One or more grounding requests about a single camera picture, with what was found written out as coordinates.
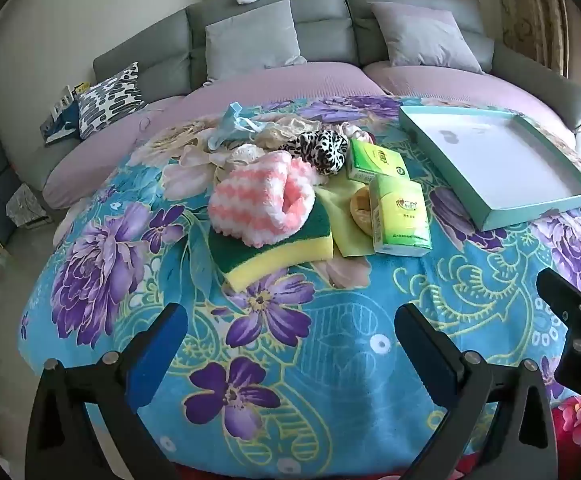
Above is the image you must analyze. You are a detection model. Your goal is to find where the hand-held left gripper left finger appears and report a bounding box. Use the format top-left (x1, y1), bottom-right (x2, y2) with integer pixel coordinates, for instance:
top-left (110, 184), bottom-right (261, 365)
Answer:
top-left (25, 302), bottom-right (191, 480)

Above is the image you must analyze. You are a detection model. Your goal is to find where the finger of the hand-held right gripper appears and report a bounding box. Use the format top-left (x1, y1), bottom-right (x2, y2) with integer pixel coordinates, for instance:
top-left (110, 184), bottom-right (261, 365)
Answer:
top-left (537, 267), bottom-right (581, 328)

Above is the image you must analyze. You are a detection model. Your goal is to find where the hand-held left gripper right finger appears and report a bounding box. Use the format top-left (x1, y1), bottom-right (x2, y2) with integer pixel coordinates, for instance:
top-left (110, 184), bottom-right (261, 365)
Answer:
top-left (395, 303), bottom-right (559, 480)

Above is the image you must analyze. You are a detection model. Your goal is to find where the green tissue pack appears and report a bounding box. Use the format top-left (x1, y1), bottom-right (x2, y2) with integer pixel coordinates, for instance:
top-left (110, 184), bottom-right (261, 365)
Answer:
top-left (345, 137), bottom-right (411, 183)
top-left (368, 175), bottom-right (432, 257)

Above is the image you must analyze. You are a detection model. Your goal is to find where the yellow green sponge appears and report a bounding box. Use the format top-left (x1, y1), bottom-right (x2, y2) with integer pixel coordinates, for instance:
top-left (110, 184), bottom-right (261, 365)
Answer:
top-left (208, 197), bottom-right (335, 292)

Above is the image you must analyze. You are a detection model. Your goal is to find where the orange yellow small cloth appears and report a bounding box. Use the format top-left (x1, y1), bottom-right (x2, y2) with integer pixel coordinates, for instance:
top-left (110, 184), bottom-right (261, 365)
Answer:
top-left (349, 187), bottom-right (374, 236)

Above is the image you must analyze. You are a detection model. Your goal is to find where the teal tray box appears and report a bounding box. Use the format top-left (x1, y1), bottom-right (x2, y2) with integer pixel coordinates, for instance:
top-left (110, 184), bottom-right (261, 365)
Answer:
top-left (399, 105), bottom-right (581, 232)

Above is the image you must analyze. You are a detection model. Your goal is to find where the yellow-green cloth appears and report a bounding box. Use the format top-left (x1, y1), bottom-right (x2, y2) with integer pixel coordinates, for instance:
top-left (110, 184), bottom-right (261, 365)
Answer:
top-left (315, 177), bottom-right (386, 258)

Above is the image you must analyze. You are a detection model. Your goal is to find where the pink white striped towel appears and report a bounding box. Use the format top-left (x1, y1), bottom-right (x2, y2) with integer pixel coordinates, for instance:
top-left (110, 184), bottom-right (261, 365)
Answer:
top-left (208, 151), bottom-right (317, 248)

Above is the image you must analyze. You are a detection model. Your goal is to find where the leopard print scrunchie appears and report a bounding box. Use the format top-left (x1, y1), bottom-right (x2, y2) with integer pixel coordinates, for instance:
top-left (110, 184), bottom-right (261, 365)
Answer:
top-left (278, 129), bottom-right (352, 176)

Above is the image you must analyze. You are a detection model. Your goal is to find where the blue face mask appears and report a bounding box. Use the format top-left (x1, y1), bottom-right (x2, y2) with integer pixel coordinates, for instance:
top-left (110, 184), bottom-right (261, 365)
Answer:
top-left (205, 102), bottom-right (271, 151)

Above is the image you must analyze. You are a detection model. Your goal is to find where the beige mesh scrunchie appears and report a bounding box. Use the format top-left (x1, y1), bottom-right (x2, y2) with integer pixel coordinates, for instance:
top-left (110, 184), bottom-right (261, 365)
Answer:
top-left (190, 115), bottom-right (324, 168)

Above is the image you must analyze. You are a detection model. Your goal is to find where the red floral cloth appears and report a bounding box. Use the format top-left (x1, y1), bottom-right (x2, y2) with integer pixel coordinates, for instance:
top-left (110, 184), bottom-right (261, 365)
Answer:
top-left (551, 395), bottom-right (581, 448)

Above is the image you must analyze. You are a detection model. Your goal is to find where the blue floral blanket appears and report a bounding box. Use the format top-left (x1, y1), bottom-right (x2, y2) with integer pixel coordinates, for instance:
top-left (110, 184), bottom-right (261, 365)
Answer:
top-left (18, 95), bottom-right (581, 480)

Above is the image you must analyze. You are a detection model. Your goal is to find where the white patterned box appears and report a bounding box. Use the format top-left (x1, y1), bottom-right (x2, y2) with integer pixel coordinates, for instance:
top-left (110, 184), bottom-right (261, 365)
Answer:
top-left (8, 182), bottom-right (54, 228)

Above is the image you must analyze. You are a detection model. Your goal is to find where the pink sofa seat cover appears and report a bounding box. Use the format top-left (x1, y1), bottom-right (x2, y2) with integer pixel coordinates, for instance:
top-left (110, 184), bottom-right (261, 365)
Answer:
top-left (43, 95), bottom-right (186, 211)
top-left (363, 61), bottom-right (579, 136)
top-left (170, 61), bottom-right (387, 116)

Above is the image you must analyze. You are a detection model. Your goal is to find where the stack of books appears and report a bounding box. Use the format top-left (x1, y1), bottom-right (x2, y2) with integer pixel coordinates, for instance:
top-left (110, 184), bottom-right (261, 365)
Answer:
top-left (40, 82), bottom-right (91, 148)

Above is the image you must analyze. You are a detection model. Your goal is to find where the black white patterned cushion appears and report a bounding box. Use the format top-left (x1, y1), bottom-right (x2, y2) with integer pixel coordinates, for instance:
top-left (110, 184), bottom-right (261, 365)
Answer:
top-left (74, 62), bottom-right (146, 141)

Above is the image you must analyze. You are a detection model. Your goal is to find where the beige patterned curtain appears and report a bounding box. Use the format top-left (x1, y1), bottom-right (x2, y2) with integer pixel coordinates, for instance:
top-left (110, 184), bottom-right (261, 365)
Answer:
top-left (493, 0), bottom-right (579, 78)

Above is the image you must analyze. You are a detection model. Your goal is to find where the grey cushion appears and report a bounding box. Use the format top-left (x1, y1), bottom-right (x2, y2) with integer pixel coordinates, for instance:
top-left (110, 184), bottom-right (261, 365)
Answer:
top-left (383, 17), bottom-right (484, 73)
top-left (204, 0), bottom-right (307, 83)

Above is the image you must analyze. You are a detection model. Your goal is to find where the lilac cushion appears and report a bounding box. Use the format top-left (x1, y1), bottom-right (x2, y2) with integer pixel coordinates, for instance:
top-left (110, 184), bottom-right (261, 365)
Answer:
top-left (371, 1), bottom-right (459, 28)

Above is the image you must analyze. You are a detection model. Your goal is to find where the grey sofa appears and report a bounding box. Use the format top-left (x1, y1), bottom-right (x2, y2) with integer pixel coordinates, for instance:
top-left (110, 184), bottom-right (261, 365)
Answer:
top-left (0, 0), bottom-right (581, 211)

